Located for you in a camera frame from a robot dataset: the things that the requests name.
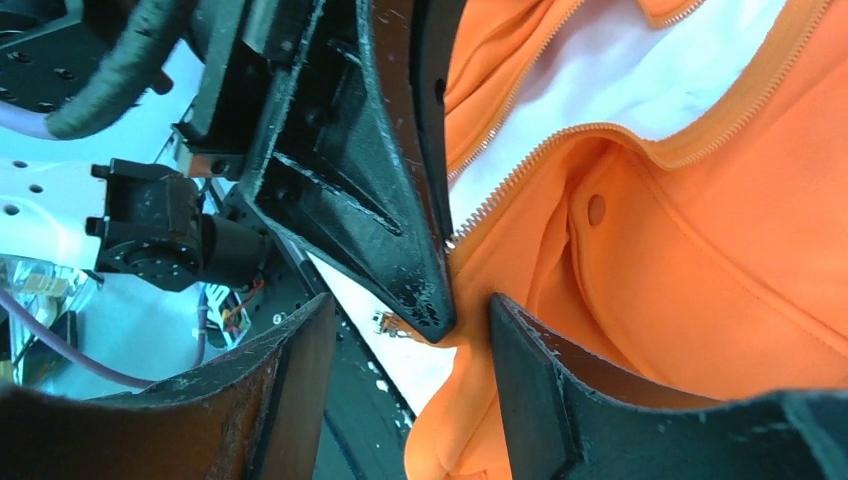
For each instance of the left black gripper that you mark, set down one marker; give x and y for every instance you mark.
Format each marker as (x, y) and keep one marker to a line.
(333, 115)

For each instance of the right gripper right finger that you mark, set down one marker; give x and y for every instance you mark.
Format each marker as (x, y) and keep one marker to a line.
(569, 414)

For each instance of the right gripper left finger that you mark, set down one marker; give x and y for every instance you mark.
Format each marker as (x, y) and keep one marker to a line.
(253, 413)

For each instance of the orange zip jacket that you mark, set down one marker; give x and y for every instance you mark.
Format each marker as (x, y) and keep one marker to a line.
(662, 182)

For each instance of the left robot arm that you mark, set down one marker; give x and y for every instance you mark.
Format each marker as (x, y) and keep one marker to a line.
(69, 70)

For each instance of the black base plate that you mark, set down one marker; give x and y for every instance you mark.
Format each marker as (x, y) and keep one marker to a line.
(366, 420)

